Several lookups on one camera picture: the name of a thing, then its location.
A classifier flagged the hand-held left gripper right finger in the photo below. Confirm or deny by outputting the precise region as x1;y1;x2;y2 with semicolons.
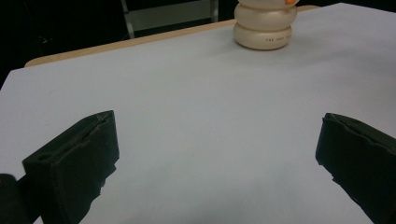
315;112;396;224

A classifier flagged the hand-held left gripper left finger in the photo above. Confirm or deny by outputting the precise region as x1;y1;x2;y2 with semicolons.
21;109;120;224

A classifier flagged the cream ribbed holder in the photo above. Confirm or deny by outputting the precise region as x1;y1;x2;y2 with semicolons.
233;0;301;51

